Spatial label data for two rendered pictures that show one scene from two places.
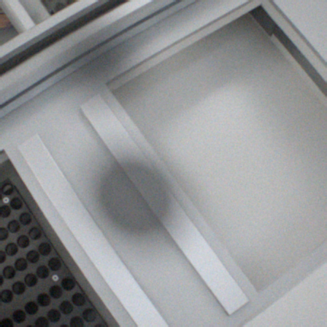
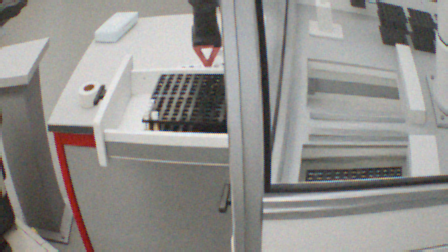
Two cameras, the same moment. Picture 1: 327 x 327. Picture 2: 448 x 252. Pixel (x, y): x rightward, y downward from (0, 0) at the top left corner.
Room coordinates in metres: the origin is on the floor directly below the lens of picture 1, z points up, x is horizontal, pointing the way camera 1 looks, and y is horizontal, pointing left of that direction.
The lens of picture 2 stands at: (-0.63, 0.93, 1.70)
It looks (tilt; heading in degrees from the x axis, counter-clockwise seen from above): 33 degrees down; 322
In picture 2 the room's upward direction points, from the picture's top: 3 degrees counter-clockwise
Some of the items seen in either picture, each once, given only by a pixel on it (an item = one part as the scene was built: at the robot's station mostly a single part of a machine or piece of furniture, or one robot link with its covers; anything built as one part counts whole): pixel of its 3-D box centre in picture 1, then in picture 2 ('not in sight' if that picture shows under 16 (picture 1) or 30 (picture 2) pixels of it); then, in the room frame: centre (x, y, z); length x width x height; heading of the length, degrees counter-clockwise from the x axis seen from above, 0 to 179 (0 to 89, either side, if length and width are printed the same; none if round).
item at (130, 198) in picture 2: not in sight; (175, 181); (0.85, -0.06, 0.38); 0.62 x 0.58 x 0.76; 132
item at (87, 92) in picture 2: not in sight; (89, 94); (0.84, 0.20, 0.78); 0.07 x 0.07 x 0.04
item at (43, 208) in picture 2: not in sight; (25, 143); (1.42, 0.30, 0.38); 0.30 x 0.30 x 0.76; 46
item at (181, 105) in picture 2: not in sight; (207, 110); (0.44, 0.12, 0.87); 0.22 x 0.18 x 0.06; 42
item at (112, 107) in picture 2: not in sight; (114, 107); (0.59, 0.26, 0.87); 0.29 x 0.02 x 0.11; 132
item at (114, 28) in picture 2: not in sight; (116, 26); (1.15, -0.07, 0.78); 0.15 x 0.10 x 0.04; 119
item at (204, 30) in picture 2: not in sight; (205, 25); (0.67, -0.06, 0.92); 0.10 x 0.07 x 0.07; 144
